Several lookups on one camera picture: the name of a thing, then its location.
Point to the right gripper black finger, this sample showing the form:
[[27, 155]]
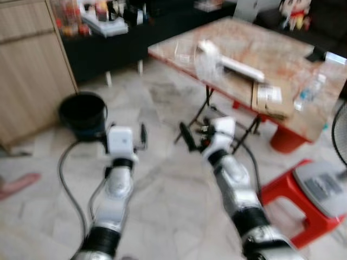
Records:
[[187, 138]]

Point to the clear plastic bag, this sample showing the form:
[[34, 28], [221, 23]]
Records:
[[206, 66]]

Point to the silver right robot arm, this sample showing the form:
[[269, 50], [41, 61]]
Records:
[[238, 187]]

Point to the black plastic rubbish bucket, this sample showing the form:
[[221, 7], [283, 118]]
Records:
[[81, 114]]

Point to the brown cardboard box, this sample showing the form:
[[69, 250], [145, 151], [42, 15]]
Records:
[[271, 100]]

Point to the long white box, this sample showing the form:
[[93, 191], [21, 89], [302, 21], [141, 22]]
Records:
[[238, 67]]

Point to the red plastic stool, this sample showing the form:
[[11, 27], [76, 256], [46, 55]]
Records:
[[282, 189], [287, 141]]

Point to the black low console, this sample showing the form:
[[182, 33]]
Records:
[[119, 51]]

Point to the marble top folding table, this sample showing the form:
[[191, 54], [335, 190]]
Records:
[[271, 54]]

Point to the clear plastic water bottle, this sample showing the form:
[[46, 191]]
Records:
[[309, 93]]

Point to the white paper stack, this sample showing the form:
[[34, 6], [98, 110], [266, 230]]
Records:
[[105, 26]]

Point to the black standing fan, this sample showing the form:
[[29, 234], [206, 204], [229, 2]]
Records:
[[340, 132]]

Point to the person bare foot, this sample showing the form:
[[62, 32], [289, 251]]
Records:
[[19, 185]]

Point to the grey flat appliance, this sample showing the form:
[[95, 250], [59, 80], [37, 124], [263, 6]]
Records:
[[322, 187]]

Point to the light wood drawer cabinet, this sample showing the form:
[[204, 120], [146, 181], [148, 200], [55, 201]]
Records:
[[30, 70]]

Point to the light grey board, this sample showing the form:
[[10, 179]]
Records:
[[246, 10]]

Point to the small black object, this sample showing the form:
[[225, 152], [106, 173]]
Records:
[[316, 54]]

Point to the cartoon boy figure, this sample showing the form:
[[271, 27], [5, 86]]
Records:
[[295, 13]]

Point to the dark sofa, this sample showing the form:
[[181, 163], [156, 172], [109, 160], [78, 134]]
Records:
[[331, 21]]

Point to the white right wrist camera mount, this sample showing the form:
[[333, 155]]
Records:
[[222, 132]]

